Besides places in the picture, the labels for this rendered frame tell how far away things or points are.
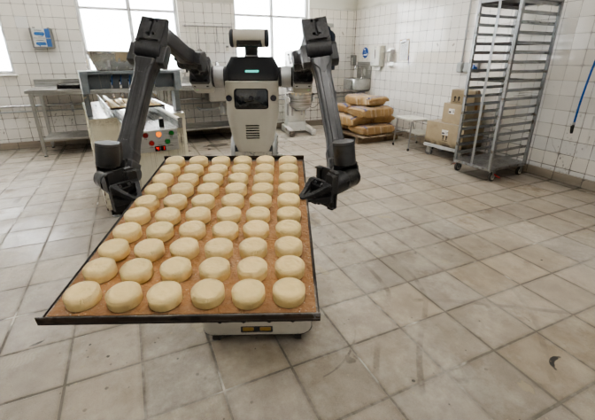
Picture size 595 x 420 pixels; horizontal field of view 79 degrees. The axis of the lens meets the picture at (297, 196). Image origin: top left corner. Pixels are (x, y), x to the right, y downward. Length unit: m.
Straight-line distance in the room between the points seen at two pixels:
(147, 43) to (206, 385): 1.31
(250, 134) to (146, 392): 1.16
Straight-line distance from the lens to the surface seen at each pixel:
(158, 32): 1.23
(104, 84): 3.26
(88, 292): 0.63
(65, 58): 6.56
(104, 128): 3.21
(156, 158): 2.58
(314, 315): 0.54
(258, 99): 1.60
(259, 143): 1.64
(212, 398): 1.69
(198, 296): 0.57
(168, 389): 1.76
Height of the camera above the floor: 1.27
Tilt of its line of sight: 21 degrees down
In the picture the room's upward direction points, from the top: straight up
